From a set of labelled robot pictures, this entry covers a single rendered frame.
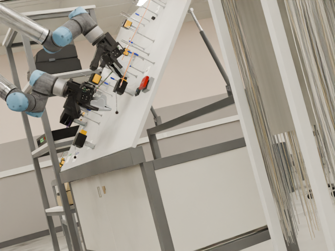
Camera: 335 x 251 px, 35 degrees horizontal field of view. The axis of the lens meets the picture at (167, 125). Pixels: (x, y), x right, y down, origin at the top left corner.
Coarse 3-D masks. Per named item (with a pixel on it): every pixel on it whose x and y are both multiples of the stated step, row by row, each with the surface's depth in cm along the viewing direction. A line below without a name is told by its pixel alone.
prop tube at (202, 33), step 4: (200, 32) 242; (204, 32) 242; (204, 36) 241; (204, 40) 242; (208, 40) 242; (208, 44) 242; (208, 48) 242; (212, 48) 242; (212, 52) 242; (212, 56) 242; (216, 56) 242; (216, 60) 242; (216, 64) 243; (220, 64) 242; (220, 68) 242; (220, 72) 243; (224, 72) 243; (224, 76) 243; (224, 80) 244; (228, 80) 243; (228, 84) 243; (228, 88) 243
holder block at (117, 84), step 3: (117, 81) 231; (120, 81) 229; (123, 81) 230; (117, 84) 229; (123, 84) 229; (126, 84) 230; (114, 87) 231; (117, 87) 228; (120, 87) 229; (123, 87) 229; (114, 90) 229; (117, 90) 228; (120, 90) 229; (123, 90) 229; (117, 93) 231; (120, 93) 230; (123, 93) 229
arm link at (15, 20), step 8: (0, 8) 217; (8, 8) 219; (0, 16) 217; (8, 16) 218; (16, 16) 220; (24, 16) 223; (8, 24) 220; (16, 24) 221; (24, 24) 222; (32, 24) 223; (40, 24) 227; (24, 32) 223; (32, 32) 224; (40, 32) 225; (48, 32) 227; (40, 40) 227; (48, 40) 227; (48, 48) 231; (56, 48) 229
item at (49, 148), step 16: (32, 16) 321; (48, 16) 325; (64, 16) 331; (16, 32) 339; (32, 64) 316; (16, 80) 366; (80, 80) 356; (48, 128) 314; (32, 144) 363; (48, 144) 313; (64, 144) 317; (32, 160) 364; (64, 192) 312; (48, 208) 361; (64, 208) 310; (48, 224) 359
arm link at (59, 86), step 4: (60, 80) 225; (64, 80) 226; (56, 84) 224; (60, 84) 224; (64, 84) 224; (56, 88) 224; (60, 88) 224; (56, 92) 225; (60, 92) 224; (60, 96) 226
